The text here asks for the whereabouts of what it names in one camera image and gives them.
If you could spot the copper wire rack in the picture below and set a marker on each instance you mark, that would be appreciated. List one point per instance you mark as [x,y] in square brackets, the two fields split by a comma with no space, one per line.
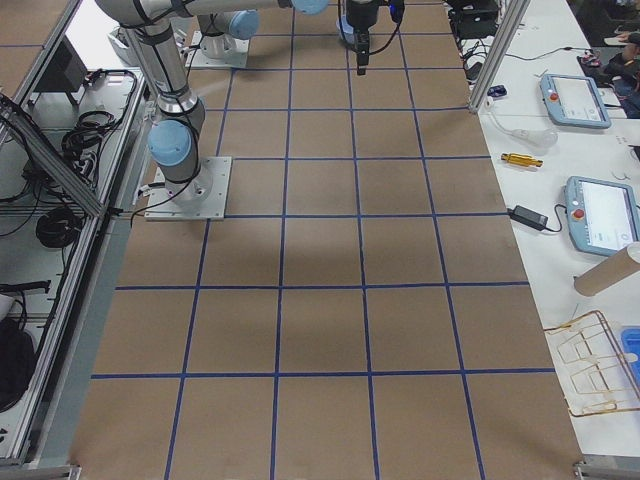
[595,369]

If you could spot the near teach pendant tablet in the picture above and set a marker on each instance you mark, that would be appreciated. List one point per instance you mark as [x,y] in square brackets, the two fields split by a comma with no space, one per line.
[602,215]

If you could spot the blue plastic tray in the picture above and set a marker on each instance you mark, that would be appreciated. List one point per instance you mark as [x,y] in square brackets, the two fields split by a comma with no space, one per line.
[630,341]

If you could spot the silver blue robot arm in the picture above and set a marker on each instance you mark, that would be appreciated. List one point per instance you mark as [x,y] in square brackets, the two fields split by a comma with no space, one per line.
[173,143]

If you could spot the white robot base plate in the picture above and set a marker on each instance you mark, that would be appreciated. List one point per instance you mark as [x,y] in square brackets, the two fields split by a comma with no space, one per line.
[204,198]

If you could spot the small blue device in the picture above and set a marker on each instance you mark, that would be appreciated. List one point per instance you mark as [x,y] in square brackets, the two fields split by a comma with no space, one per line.
[497,91]

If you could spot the aluminium frame post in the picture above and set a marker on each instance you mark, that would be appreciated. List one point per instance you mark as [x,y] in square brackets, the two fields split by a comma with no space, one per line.
[514,13]

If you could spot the far teach pendant tablet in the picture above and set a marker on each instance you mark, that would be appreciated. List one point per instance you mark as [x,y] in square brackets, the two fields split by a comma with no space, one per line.
[574,101]

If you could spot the cardboard tube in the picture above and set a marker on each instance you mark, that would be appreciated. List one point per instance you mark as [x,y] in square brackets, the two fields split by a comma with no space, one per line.
[610,271]

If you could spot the teach pendant tablet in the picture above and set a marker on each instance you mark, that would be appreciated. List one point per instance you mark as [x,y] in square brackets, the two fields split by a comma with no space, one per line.
[574,101]
[602,215]

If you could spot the black power adapter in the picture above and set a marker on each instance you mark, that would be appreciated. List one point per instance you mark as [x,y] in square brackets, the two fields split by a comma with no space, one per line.
[528,217]

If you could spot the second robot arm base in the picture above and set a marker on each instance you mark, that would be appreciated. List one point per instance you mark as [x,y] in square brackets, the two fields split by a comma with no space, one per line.
[222,40]

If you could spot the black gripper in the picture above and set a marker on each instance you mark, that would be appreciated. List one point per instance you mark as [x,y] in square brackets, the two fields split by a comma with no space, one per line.
[359,15]

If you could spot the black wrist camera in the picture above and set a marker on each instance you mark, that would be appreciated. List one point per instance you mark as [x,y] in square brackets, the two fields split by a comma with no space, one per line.
[396,10]

